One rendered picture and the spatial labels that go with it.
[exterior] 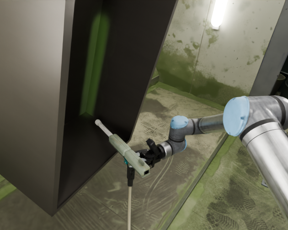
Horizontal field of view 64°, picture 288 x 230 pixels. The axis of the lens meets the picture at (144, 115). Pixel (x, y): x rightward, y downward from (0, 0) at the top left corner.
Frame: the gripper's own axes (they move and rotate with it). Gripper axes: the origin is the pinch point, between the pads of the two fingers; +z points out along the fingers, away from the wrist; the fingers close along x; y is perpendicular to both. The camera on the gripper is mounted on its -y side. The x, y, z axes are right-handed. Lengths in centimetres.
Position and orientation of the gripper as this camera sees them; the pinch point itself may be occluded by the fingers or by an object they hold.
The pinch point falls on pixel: (129, 162)
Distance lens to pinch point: 116.0
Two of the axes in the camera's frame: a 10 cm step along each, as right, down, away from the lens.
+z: -7.9, 2.4, -5.6
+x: -6.0, -4.7, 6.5
